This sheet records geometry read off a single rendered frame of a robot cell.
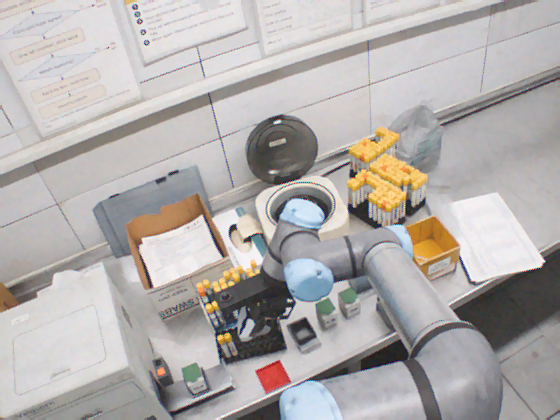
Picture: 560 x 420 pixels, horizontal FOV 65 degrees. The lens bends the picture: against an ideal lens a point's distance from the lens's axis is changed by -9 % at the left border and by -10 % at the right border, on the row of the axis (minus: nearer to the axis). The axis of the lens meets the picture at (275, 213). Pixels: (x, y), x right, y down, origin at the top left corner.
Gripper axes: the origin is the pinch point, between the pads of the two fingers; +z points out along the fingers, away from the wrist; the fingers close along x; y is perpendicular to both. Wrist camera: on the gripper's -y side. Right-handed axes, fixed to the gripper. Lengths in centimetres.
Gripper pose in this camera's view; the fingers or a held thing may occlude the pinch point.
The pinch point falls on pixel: (240, 336)
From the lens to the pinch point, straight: 108.3
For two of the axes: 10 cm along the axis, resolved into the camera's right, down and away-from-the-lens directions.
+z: -3.3, 8.0, 5.1
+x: -4.2, -6.0, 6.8
